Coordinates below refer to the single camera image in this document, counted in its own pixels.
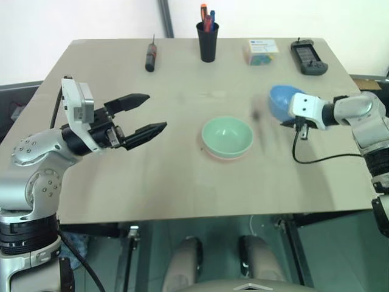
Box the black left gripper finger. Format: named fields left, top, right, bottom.
left=104, top=93, right=151, bottom=119
left=122, top=121, right=168, bottom=151

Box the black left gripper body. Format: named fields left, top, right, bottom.
left=87, top=105, right=126, bottom=150

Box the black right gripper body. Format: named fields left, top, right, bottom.
left=294, top=116, right=312, bottom=141

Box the blue bowl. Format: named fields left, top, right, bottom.
left=267, top=85, right=305, bottom=123

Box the green bowl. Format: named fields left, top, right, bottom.
left=201, top=116, right=254, bottom=158

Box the pink bowl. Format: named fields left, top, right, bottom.
left=199, top=129, right=252, bottom=162

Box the black screwdriver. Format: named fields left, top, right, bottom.
left=144, top=33, right=158, bottom=73

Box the black handheld controller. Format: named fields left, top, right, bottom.
left=289, top=36, right=329, bottom=76

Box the cardboard box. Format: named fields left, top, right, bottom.
left=348, top=74, right=389, bottom=92

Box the dark grey side table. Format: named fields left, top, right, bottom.
left=0, top=80, right=46, bottom=144

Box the grey metal pole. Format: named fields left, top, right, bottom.
left=159, top=0, right=175, bottom=39

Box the black pen cup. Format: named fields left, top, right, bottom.
left=196, top=21, right=220, bottom=63

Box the orange marker pen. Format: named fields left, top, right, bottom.
left=199, top=3, right=210, bottom=33

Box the grey robot torso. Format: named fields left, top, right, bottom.
left=194, top=279, right=306, bottom=292

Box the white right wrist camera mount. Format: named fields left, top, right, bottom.
left=287, top=92, right=331, bottom=131

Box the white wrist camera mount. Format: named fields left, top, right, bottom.
left=287, top=92, right=331, bottom=131
left=60, top=77, right=95, bottom=153

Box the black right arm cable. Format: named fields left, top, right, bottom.
left=292, top=127, right=365, bottom=165

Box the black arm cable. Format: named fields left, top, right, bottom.
left=292, top=127, right=365, bottom=165
left=49, top=86, right=64, bottom=129

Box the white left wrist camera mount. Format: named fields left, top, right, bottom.
left=60, top=77, right=95, bottom=153

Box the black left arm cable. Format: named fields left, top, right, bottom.
left=49, top=86, right=64, bottom=129

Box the black table frame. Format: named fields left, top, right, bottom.
left=58, top=212, right=374, bottom=292

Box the black robot body cable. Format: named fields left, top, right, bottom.
left=57, top=228, right=106, bottom=292

